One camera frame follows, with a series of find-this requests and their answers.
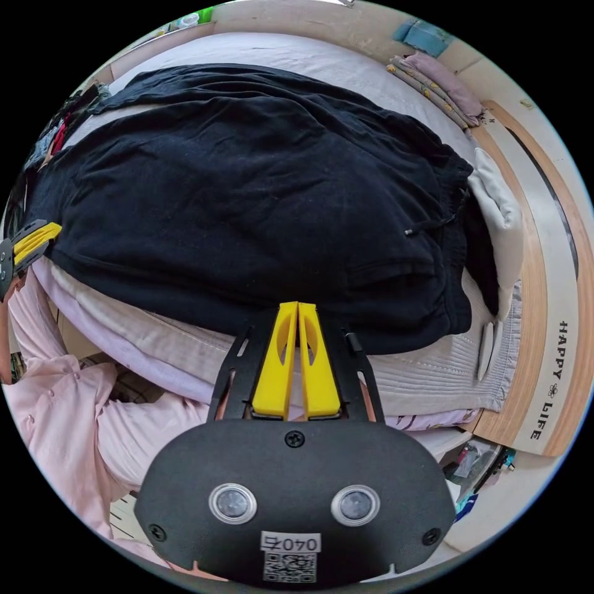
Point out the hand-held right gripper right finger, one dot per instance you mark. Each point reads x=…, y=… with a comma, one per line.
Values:
x=320, y=385

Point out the black long pants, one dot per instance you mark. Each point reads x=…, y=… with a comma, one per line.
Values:
x=260, y=204

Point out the blue cloth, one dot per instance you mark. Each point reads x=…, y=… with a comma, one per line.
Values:
x=424, y=32

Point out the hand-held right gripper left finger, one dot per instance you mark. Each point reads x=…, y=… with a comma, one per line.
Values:
x=269, y=380

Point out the white pillow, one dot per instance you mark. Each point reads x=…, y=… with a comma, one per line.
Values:
x=499, y=218

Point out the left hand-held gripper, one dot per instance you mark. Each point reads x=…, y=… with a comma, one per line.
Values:
x=6, y=267

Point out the folded floral blanket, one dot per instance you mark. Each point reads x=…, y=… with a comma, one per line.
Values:
x=441, y=88

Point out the pile of clothes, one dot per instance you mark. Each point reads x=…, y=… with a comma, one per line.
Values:
x=58, y=130

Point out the person's body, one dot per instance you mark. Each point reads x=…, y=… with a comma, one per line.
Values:
x=69, y=417

